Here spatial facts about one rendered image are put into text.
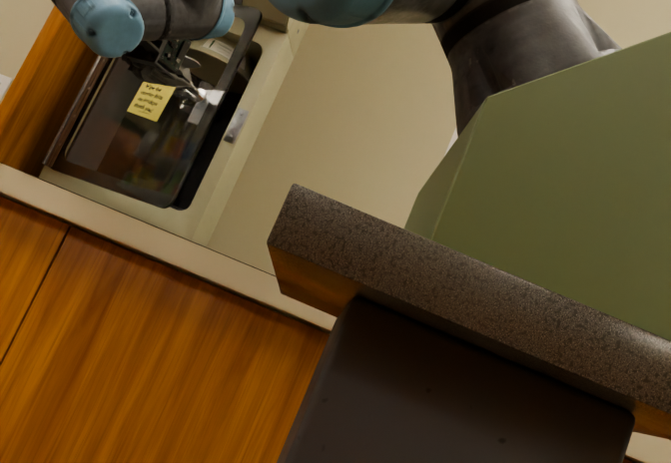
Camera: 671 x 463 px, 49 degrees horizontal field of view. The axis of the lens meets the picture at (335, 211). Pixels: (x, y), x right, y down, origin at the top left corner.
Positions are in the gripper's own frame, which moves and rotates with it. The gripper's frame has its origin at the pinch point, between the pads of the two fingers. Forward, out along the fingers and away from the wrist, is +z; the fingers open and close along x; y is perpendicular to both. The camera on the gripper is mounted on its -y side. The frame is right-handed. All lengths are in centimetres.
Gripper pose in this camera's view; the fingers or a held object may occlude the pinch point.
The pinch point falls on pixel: (181, 78)
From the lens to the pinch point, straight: 128.4
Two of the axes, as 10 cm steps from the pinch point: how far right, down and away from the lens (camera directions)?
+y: 8.4, 2.7, -4.7
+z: 3.8, 3.3, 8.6
